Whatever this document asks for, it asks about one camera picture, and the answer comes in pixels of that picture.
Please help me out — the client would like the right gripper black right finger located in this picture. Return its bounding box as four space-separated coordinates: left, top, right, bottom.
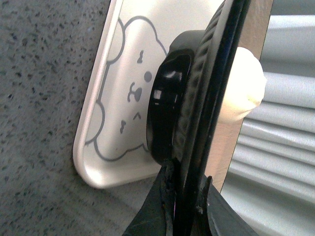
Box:
194 176 257 236

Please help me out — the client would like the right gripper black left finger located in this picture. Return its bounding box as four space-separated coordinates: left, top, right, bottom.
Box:
123 159 180 236

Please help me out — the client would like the brown plate with black rim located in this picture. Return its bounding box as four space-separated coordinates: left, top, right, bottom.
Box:
145 0 274 236

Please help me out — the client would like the white steamed bun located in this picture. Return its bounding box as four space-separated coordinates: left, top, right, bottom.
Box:
218 47 267 123

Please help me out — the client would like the white bear print tray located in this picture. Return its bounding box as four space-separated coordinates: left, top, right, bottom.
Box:
73 0 221 189

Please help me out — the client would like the grey pleated curtain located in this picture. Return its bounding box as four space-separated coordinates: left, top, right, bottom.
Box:
221 13 315 236

